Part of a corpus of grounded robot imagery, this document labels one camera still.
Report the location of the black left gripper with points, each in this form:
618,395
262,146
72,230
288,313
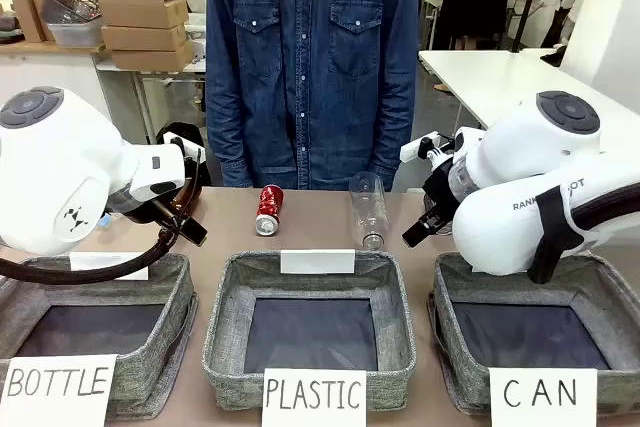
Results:
167,211

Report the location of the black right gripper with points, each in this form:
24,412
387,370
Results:
442,194

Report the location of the large clear plastic bottle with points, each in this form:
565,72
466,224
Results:
367,212

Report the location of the crushed red can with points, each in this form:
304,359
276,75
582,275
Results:
270,209

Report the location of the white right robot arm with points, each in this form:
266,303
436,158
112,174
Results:
505,227

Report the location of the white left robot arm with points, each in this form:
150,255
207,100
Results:
60,172

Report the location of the grey fabric basket bottle label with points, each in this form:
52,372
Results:
165,297

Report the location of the grey fabric basket can label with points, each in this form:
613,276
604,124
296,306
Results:
505,292

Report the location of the grey fabric basket plastic label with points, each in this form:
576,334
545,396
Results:
310,287

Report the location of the white paper sign CAN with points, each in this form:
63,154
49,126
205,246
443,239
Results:
542,397

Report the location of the dark perforated plastic basket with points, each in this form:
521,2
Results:
70,4

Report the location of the blank white card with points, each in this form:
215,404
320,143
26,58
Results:
130,274
317,262

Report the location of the black backpack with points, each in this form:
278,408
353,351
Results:
172,134

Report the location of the white table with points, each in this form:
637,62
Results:
500,77

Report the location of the flat cardboard box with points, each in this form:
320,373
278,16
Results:
152,57
145,37

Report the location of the person in denim shirt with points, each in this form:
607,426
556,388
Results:
310,72

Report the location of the white paper sign BOTTLE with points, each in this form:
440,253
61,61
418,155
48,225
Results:
57,387

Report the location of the white cabinet with wood top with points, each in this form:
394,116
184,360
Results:
60,72

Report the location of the white paper sign PLASTIC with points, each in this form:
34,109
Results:
314,397

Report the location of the clear plastic bin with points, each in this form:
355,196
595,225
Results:
75,34

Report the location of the small cardboard box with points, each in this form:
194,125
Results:
30,17

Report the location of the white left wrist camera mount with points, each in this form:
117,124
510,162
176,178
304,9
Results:
182,147

